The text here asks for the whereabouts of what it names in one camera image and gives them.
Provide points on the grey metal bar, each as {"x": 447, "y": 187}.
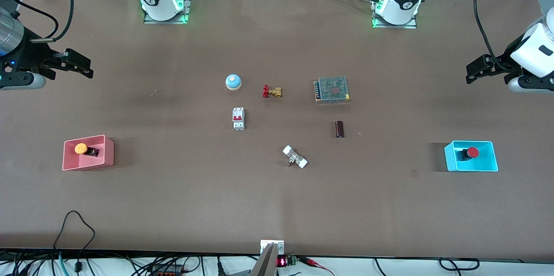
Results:
{"x": 265, "y": 265}

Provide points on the yellow push button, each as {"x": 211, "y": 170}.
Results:
{"x": 81, "y": 148}

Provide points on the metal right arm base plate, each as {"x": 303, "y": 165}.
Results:
{"x": 187, "y": 3}

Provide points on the pink plastic bin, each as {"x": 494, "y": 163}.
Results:
{"x": 106, "y": 155}

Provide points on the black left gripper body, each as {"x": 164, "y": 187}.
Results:
{"x": 504, "y": 61}

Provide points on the cyan plastic bin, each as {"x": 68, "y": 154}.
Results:
{"x": 450, "y": 159}

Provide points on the red push button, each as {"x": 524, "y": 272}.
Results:
{"x": 472, "y": 152}

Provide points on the white metal bracket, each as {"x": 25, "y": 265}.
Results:
{"x": 265, "y": 245}

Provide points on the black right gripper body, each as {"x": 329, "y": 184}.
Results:
{"x": 31, "y": 56}

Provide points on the dark red cylindrical capacitor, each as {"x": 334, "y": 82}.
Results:
{"x": 339, "y": 129}

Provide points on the red clip lead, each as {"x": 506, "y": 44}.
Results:
{"x": 316, "y": 264}

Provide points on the white circuit breaker red switch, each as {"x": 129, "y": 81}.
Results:
{"x": 238, "y": 119}

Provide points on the metal fitting with white caps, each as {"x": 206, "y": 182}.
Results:
{"x": 295, "y": 157}

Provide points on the metal mesh power supply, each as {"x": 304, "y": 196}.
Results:
{"x": 332, "y": 89}

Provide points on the red LED display module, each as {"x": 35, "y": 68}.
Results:
{"x": 283, "y": 261}

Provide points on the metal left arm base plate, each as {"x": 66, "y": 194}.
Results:
{"x": 394, "y": 26}

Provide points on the blue and white dome button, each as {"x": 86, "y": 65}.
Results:
{"x": 233, "y": 82}

